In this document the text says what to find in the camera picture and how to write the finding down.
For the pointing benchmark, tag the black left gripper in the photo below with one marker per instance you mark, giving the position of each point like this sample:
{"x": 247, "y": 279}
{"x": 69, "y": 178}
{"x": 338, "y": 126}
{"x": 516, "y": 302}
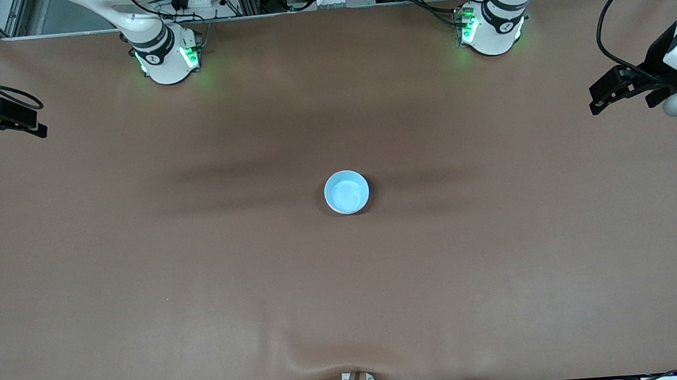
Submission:
{"x": 656, "y": 60}

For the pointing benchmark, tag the blue bowl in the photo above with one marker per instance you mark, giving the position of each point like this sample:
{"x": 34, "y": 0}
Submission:
{"x": 346, "y": 192}

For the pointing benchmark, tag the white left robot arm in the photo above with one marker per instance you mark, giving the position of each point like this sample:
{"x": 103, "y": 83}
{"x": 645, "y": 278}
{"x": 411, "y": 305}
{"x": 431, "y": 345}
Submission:
{"x": 495, "y": 26}

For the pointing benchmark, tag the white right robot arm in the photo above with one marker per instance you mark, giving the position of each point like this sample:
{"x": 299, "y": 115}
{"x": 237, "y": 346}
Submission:
{"x": 165, "y": 58}

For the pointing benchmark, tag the brown table cloth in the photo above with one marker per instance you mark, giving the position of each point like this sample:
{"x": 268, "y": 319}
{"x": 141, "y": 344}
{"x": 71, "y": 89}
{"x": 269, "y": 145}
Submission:
{"x": 347, "y": 304}

